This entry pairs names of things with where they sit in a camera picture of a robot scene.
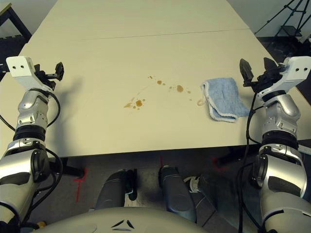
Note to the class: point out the small brown liquid puddle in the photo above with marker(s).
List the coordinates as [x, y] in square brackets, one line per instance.
[159, 82]

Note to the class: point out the large brown liquid puddle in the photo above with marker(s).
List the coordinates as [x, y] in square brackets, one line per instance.
[138, 103]

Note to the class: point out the black table foot bar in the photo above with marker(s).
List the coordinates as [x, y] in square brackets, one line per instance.
[73, 168]
[228, 157]

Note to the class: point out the grey left robot leg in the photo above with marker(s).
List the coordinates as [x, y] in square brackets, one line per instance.
[111, 191]

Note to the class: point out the black framed side table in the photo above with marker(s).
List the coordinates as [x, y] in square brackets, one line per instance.
[18, 21]

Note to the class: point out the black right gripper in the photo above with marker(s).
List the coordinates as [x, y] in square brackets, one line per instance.
[266, 77]

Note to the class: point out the black step stool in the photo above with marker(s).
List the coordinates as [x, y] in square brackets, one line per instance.
[289, 30]

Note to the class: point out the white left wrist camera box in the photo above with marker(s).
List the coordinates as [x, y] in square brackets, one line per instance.
[20, 68]

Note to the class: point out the grey robot leg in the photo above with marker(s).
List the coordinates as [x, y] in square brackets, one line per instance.
[175, 194]
[111, 191]

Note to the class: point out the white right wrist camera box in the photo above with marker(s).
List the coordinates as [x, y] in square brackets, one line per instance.
[295, 69]

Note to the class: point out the black camera tripod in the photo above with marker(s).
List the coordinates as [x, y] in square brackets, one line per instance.
[290, 11]

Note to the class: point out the round brown liquid puddle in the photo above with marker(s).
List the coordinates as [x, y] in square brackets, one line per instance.
[179, 88]

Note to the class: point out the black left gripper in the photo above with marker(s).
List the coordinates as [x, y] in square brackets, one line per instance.
[47, 76]

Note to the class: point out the black robot foot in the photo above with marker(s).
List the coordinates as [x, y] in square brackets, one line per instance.
[131, 184]

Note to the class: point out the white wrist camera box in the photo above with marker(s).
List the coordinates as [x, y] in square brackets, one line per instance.
[295, 69]
[20, 68]

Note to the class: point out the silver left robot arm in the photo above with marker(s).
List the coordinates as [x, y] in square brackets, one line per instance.
[29, 116]

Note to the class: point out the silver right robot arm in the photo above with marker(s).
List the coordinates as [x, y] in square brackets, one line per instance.
[279, 116]

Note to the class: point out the red floor tape cross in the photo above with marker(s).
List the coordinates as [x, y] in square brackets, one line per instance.
[215, 162]

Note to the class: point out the tiny brown liquid drops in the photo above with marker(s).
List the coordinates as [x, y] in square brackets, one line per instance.
[150, 77]

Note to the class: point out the short red floor tape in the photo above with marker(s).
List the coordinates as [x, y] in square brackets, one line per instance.
[160, 162]

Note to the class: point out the grey robot torso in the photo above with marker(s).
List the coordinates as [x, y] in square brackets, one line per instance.
[109, 219]

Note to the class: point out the white sneaker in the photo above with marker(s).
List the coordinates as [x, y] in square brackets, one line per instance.
[193, 184]

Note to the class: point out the grey right robot leg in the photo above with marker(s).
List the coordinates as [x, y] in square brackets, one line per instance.
[175, 194]

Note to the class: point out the blue terry rag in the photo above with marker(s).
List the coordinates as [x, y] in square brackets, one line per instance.
[226, 97]

